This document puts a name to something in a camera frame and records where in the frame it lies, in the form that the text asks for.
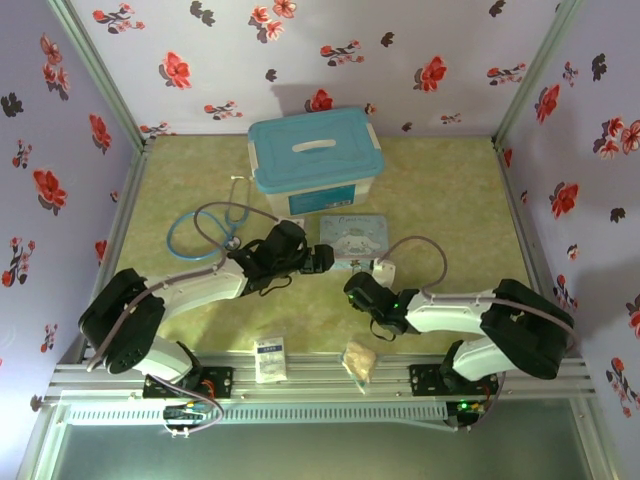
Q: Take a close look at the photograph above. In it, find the blue cartoon tin box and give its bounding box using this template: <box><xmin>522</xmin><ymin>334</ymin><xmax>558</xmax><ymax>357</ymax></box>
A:
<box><xmin>318</xmin><ymin>213</ymin><xmax>390</xmax><ymax>272</ymax></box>

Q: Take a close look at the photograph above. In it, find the clear bag of beige swabs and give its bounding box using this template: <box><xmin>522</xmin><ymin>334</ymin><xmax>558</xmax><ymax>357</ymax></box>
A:
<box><xmin>341</xmin><ymin>339</ymin><xmax>377</xmax><ymax>396</ymax></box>

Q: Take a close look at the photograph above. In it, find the blue stethoscope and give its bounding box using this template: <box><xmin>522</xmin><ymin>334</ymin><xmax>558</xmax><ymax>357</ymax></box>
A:
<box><xmin>166</xmin><ymin>174</ymin><xmax>250</xmax><ymax>262</ymax></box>

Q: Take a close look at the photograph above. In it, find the blue lidded white storage box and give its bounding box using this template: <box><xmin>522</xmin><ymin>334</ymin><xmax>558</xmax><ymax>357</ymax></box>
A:
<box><xmin>247</xmin><ymin>105</ymin><xmax>387</xmax><ymax>220</ymax></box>

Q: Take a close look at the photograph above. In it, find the white gauze packet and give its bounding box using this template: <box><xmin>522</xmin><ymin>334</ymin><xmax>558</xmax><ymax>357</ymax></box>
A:
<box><xmin>253</xmin><ymin>336</ymin><xmax>287</xmax><ymax>385</ymax></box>

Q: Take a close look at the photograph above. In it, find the small circuit board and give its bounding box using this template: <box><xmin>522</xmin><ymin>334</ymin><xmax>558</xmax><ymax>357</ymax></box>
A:
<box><xmin>446</xmin><ymin>397</ymin><xmax>490</xmax><ymax>432</ymax></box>
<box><xmin>163</xmin><ymin>404</ymin><xmax>207</xmax><ymax>437</ymax></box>

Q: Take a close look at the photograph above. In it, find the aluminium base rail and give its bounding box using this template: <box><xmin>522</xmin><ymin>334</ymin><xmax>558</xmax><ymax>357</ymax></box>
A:
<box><xmin>47</xmin><ymin>351</ymin><xmax>599</xmax><ymax>402</ymax></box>

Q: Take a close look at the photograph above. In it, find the white slotted cable duct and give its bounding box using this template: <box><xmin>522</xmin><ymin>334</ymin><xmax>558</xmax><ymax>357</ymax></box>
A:
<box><xmin>67</xmin><ymin>402</ymin><xmax>449</xmax><ymax>427</ymax></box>

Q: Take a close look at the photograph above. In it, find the aluminium side rail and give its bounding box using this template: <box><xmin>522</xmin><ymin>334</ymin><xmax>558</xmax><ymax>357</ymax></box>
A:
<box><xmin>58</xmin><ymin>144</ymin><xmax>152</xmax><ymax>364</ymax></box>
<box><xmin>492</xmin><ymin>139</ymin><xmax>619</xmax><ymax>480</ymax></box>

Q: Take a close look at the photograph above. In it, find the aluminium frame post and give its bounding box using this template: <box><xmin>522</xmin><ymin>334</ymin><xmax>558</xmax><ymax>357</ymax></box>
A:
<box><xmin>47</xmin><ymin>0</ymin><xmax>154</xmax><ymax>154</ymax></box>
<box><xmin>491</xmin><ymin>0</ymin><xmax>587</xmax><ymax>149</ymax></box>

